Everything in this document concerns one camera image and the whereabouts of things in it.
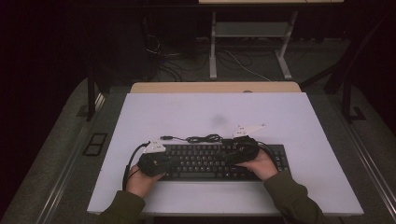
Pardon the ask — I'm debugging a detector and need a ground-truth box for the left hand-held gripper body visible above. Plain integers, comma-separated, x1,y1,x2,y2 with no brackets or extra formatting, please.
137,139,167,177

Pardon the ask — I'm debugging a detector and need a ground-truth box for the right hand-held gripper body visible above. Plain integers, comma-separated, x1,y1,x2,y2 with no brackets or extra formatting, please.
233,123,266,165

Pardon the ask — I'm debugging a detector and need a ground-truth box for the black computer keyboard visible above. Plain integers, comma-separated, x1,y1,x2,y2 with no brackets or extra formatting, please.
155,143,291,182

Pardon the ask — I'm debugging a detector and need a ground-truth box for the person's right hand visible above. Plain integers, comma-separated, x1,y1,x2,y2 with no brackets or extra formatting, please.
243,149,279,182

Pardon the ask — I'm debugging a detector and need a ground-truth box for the person's left hand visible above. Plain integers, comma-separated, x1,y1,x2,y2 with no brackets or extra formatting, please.
125,164,166,199

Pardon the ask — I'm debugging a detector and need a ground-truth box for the white board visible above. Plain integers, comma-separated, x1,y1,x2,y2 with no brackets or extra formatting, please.
87,91,364,217

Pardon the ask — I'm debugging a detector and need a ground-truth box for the black metal stand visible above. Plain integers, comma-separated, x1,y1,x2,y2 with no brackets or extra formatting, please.
300,12,390,124
86,74,97,122

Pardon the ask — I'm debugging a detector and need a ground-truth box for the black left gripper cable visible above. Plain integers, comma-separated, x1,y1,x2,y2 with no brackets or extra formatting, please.
121,141,151,191

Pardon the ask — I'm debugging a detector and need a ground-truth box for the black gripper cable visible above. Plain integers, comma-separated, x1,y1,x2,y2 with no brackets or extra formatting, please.
121,141,151,191
257,141,279,169

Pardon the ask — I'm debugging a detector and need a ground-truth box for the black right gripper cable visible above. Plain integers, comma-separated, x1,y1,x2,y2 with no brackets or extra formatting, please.
257,141,279,169

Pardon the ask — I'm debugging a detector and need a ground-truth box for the black keyboard cable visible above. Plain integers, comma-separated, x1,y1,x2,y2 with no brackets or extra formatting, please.
160,133,232,147

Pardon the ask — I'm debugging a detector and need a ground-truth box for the black floor socket frame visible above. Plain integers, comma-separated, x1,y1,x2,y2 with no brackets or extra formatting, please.
82,133,108,157

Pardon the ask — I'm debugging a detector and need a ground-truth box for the white floor cable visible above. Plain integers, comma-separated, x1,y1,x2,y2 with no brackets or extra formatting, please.
223,49,272,82

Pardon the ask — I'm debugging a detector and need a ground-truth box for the aluminium floor rail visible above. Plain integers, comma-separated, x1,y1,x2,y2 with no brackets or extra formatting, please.
334,102,396,216
35,92,106,224

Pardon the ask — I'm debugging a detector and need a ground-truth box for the bundle of black floor cables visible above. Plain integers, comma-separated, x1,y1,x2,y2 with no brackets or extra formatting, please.
146,34,209,82

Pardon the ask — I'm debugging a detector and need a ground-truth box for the white metal desk frame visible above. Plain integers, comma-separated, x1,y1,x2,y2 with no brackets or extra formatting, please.
198,0,345,81

